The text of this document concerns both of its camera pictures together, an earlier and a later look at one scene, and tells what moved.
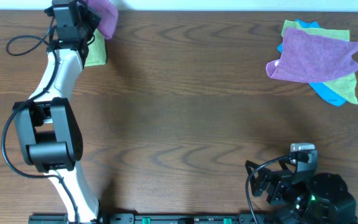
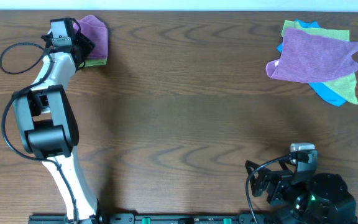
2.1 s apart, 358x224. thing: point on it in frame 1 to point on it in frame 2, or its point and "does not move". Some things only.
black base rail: x=157 y=218 does not move
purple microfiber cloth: x=109 y=14 to x=97 y=32
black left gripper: x=91 y=16 to x=83 y=45
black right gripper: x=279 y=180 does not move
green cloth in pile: x=346 y=86 does not move
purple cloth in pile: x=309 y=58 does not move
